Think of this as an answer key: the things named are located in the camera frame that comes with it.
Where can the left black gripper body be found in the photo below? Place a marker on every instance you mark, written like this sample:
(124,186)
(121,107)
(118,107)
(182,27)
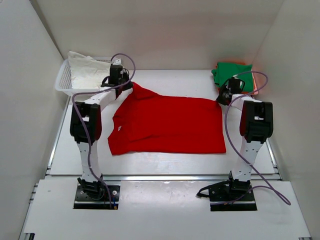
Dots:
(122,80)

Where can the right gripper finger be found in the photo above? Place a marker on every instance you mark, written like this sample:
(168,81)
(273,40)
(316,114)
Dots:
(223,91)
(223,100)

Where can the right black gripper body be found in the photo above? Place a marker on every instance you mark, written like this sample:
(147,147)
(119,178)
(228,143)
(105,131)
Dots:
(227,92)

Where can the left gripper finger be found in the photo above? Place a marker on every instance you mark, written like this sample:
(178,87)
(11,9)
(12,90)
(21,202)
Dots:
(126,76)
(124,88)

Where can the red t-shirt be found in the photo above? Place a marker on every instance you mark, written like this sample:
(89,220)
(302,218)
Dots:
(149,122)

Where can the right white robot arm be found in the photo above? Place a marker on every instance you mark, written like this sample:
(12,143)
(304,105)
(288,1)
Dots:
(255,127)

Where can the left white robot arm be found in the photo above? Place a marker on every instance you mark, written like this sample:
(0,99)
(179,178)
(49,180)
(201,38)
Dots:
(86,128)

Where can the folded green t-shirt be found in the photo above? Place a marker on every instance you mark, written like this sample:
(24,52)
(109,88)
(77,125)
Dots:
(247,75)

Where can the folded orange t-shirt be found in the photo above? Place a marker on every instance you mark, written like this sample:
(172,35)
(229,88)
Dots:
(253,90)

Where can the crumpled white t-shirt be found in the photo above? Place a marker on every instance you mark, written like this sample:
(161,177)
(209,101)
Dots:
(86,72)

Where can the white plastic basket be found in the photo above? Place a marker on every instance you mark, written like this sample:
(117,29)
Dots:
(63,82)

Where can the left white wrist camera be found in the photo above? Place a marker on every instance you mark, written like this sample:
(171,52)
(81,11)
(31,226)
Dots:
(116,61)

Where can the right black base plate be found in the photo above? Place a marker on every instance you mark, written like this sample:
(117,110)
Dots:
(225,197)

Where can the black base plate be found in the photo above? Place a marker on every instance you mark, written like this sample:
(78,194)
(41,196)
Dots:
(225,197)
(86,200)

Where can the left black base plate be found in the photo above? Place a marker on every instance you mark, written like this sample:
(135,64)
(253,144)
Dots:
(86,200)

